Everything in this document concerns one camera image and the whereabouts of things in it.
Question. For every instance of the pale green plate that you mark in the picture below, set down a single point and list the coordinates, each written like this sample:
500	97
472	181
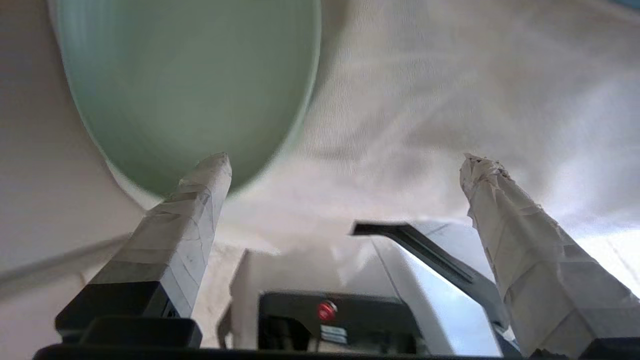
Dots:
195	90

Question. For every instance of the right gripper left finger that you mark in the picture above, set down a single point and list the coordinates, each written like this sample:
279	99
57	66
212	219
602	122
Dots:
170	240

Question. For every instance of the white cloth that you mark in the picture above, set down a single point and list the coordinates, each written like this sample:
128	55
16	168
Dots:
450	110

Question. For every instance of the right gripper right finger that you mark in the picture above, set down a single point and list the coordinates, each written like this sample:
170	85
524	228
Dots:
540	270

